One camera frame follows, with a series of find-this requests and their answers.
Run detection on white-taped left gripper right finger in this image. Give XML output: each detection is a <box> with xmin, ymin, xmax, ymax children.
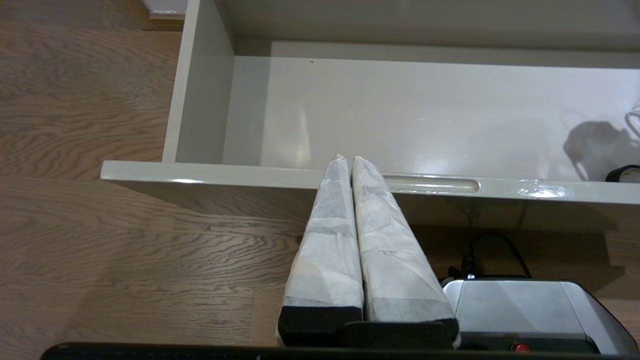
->
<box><xmin>351</xmin><ymin>155</ymin><xmax>461</xmax><ymax>348</ymax></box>

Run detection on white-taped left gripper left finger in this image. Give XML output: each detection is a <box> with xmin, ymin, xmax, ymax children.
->
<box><xmin>276</xmin><ymin>153</ymin><xmax>365</xmax><ymax>347</ymax></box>

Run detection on glossy white wide drawer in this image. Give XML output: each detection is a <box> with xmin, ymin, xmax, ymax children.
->
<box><xmin>100</xmin><ymin>0</ymin><xmax>640</xmax><ymax>206</ymax></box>

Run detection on silver robot base housing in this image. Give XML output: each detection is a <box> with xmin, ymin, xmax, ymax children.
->
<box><xmin>440</xmin><ymin>276</ymin><xmax>639</xmax><ymax>357</ymax></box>

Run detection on white slippers in plastic bag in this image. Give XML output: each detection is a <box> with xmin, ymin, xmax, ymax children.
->
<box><xmin>624</xmin><ymin>97</ymin><xmax>640</xmax><ymax>142</ymax></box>

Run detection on black floor power cable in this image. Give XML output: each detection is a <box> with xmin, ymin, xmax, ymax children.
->
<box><xmin>460</xmin><ymin>231</ymin><xmax>533</xmax><ymax>281</ymax></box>

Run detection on black rubber ring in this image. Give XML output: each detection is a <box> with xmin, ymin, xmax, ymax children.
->
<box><xmin>605</xmin><ymin>164</ymin><xmax>640</xmax><ymax>184</ymax></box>

